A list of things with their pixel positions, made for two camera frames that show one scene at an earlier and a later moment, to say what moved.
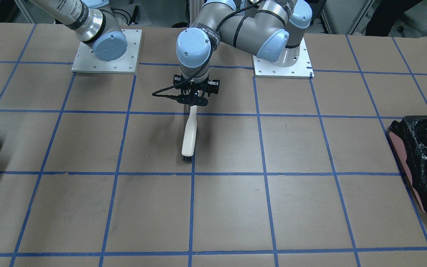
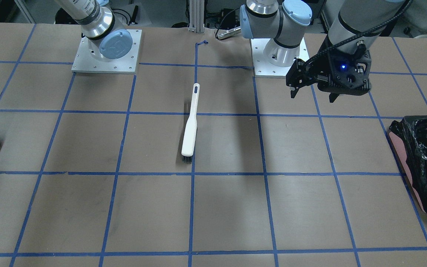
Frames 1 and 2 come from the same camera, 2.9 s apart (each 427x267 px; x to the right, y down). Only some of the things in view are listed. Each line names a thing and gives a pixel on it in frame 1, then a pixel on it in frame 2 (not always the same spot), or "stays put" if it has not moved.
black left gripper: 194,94 to 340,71
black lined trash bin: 424,142 stays put
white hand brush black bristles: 189,144 stays put
